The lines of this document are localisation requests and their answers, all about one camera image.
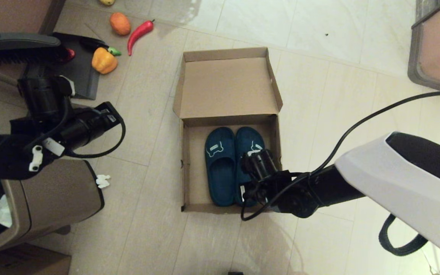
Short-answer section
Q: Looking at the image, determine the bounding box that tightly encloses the brown trash bin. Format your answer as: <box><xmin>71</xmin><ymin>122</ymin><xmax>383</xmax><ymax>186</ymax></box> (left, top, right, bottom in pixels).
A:
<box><xmin>0</xmin><ymin>159</ymin><xmax>105</xmax><ymax>258</ymax></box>

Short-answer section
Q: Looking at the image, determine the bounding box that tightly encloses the brown cardboard shoe box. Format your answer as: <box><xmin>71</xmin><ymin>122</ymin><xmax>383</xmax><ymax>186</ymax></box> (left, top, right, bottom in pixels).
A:
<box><xmin>173</xmin><ymin>47</ymin><xmax>283</xmax><ymax>213</ymax></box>

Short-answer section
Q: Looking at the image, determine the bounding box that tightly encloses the orange toy fruit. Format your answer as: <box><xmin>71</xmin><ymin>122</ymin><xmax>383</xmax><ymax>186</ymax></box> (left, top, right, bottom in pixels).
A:
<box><xmin>109</xmin><ymin>12</ymin><xmax>131</xmax><ymax>36</ymax></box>

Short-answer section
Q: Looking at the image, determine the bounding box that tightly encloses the red toy chili pepper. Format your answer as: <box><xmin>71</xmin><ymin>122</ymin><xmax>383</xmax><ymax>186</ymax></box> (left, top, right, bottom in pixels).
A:
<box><xmin>127</xmin><ymin>20</ymin><xmax>155</xmax><ymax>57</ymax></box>

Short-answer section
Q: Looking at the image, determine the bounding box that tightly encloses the dark toy eggplant green stem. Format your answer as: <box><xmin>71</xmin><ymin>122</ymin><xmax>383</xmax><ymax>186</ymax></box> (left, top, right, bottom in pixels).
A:
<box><xmin>79</xmin><ymin>37</ymin><xmax>122</xmax><ymax>57</ymax></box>

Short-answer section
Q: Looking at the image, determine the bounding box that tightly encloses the dark blue rubber slipper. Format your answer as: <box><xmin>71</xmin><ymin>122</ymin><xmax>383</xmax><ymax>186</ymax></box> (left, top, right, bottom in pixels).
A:
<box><xmin>235</xmin><ymin>126</ymin><xmax>265</xmax><ymax>207</ymax></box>
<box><xmin>205</xmin><ymin>127</ymin><xmax>236</xmax><ymax>207</ymax></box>

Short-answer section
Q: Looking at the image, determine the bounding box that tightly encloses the black broom brush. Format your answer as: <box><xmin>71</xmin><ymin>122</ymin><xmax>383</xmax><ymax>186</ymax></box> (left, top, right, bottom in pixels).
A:
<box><xmin>0</xmin><ymin>17</ymin><xmax>68</xmax><ymax>67</ymax></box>

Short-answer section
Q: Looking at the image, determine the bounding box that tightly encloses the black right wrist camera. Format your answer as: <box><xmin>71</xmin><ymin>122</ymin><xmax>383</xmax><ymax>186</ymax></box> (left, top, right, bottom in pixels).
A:
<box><xmin>241</xmin><ymin>149</ymin><xmax>278</xmax><ymax>180</ymax></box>

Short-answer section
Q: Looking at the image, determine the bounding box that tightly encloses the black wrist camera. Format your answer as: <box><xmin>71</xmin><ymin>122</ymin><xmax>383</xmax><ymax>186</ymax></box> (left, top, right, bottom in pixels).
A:
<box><xmin>17</xmin><ymin>74</ymin><xmax>76</xmax><ymax>123</ymax></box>
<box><xmin>241</xmin><ymin>149</ymin><xmax>278</xmax><ymax>180</ymax></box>

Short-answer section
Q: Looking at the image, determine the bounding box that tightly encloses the black plastic dustpan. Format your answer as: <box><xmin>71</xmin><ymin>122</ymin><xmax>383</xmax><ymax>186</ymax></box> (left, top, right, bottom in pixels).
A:
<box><xmin>23</xmin><ymin>32</ymin><xmax>110</xmax><ymax>100</ymax></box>

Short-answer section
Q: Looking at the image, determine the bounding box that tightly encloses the plain brown cardboard carton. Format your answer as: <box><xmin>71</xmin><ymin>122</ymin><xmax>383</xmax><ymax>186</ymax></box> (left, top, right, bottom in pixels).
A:
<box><xmin>0</xmin><ymin>244</ymin><xmax>71</xmax><ymax>275</ymax></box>

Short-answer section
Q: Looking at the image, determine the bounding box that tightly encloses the thick black right arm hose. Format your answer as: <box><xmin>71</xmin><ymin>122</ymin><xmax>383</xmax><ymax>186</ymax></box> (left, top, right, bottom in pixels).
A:
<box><xmin>379</xmin><ymin>214</ymin><xmax>429</xmax><ymax>256</ymax></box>

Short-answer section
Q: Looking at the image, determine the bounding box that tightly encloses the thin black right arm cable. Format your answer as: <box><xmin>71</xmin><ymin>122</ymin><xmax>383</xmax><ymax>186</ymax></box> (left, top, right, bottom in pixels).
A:
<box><xmin>240</xmin><ymin>90</ymin><xmax>440</xmax><ymax>221</ymax></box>

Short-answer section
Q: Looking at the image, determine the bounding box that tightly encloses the orange toy bell pepper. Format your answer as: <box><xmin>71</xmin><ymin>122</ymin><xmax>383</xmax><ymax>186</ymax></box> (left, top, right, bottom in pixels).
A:
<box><xmin>92</xmin><ymin>47</ymin><xmax>118</xmax><ymax>74</ymax></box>

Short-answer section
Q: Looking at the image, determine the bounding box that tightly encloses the brown cabinet dark edge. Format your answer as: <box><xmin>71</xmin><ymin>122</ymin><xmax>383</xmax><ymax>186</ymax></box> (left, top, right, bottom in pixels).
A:
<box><xmin>0</xmin><ymin>0</ymin><xmax>67</xmax><ymax>36</ymax></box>

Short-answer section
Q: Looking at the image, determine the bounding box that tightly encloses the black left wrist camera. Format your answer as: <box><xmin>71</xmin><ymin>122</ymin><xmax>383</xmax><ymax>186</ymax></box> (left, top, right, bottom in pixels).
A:
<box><xmin>17</xmin><ymin>74</ymin><xmax>76</xmax><ymax>123</ymax></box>

